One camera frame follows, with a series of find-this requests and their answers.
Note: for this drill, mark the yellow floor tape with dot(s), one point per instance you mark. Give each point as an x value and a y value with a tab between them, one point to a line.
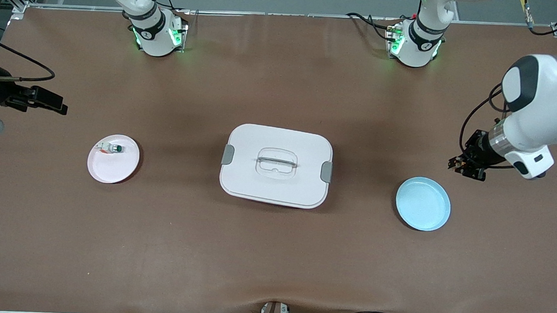
523	9

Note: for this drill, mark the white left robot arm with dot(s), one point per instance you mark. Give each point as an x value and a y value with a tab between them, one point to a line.
538	117

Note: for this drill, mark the green push-button switch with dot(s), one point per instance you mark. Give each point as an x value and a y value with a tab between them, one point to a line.
112	148

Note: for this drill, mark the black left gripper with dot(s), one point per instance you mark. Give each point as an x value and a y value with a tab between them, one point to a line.
479	151

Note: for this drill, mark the metal table edge rail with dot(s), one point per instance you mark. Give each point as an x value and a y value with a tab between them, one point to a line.
286	14

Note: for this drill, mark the pink round plate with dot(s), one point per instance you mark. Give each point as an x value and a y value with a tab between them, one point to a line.
113	171

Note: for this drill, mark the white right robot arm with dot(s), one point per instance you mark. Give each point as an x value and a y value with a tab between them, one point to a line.
147	30

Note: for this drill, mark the white lidded storage box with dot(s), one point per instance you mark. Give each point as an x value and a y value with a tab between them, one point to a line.
277	185

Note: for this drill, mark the light blue round plate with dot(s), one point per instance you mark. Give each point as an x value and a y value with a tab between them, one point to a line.
423	203

